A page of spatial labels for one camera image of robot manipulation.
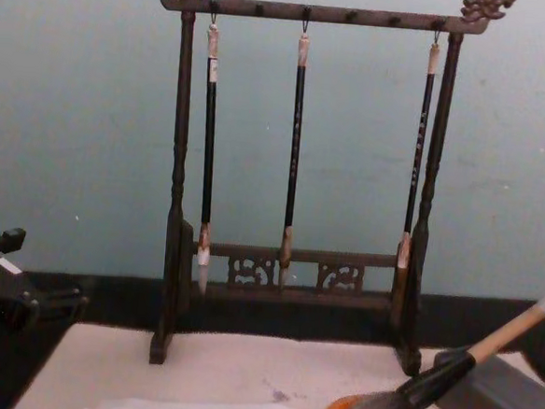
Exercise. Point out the black table cloth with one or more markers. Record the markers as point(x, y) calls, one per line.
point(121, 297)

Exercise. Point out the hanging brush with white tip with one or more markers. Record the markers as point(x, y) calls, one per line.
point(209, 139)

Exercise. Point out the white felt mat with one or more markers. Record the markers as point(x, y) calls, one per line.
point(243, 361)

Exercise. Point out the grey rectangular block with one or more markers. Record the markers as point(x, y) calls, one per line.
point(497, 398)

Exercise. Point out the hanging brush with brown tip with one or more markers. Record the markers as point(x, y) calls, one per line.
point(295, 145)

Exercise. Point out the slim hanging brush, white lettering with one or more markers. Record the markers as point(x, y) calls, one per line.
point(418, 154)

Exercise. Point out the dark carved wooden brush rack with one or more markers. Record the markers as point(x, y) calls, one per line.
point(178, 160)

